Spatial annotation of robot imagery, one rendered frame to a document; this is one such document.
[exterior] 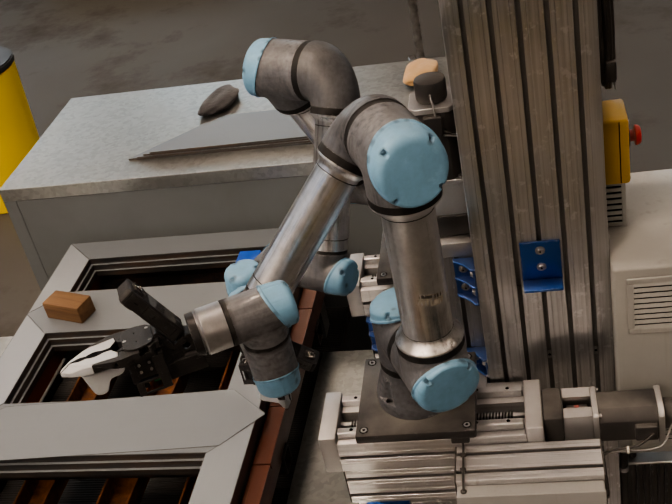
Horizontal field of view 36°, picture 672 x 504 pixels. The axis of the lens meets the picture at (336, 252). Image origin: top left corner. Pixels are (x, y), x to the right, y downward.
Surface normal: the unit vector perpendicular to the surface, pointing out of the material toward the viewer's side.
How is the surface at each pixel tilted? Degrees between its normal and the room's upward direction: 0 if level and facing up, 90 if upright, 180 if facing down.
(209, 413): 0
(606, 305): 90
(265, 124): 0
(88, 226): 90
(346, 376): 0
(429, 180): 82
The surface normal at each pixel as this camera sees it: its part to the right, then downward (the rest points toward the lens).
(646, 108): -0.18, -0.82
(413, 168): 0.30, 0.36
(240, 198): -0.14, 0.57
